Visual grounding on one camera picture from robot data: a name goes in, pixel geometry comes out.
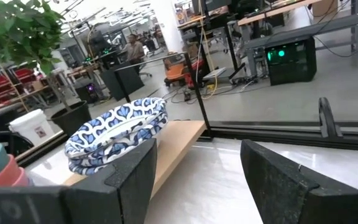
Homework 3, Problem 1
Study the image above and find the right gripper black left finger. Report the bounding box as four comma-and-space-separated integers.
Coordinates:
61, 138, 158, 224

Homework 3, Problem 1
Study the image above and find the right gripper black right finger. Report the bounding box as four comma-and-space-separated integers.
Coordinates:
240, 139, 358, 224

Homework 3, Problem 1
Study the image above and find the blue patterned white paper bowl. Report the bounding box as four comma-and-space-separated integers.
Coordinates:
64, 97, 168, 159
68, 155, 111, 176

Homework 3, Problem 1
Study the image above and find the pink bowl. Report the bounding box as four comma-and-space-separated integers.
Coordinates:
11, 167, 30, 187

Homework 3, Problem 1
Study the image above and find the orange bowl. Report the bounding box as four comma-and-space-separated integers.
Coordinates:
0, 154, 23, 187

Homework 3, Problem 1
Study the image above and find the black clamp hook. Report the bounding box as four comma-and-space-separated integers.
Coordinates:
318, 97, 344, 139

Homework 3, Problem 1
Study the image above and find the black computer with purple light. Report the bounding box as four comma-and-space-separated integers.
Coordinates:
74, 77, 105, 104

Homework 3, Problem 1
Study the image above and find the white plastic bucket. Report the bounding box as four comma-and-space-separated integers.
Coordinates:
8, 108, 55, 147

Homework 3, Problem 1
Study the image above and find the black cabinet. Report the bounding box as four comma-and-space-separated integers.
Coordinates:
99, 63, 145, 102

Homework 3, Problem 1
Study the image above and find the black computer with green light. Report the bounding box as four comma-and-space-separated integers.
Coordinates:
264, 37, 318, 86

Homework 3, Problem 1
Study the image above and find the orange shop vacuum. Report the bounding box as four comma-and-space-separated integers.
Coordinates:
163, 54, 204, 88

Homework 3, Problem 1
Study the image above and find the person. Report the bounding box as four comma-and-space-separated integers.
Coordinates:
121, 33, 145, 75

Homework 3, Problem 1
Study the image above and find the white building column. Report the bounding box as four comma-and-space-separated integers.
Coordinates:
152, 0, 186, 54

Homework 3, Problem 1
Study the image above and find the potted green tree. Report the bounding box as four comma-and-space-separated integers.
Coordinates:
0, 0, 93, 138

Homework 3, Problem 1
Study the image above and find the black table edge rail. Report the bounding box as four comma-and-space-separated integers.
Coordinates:
209, 120, 358, 153

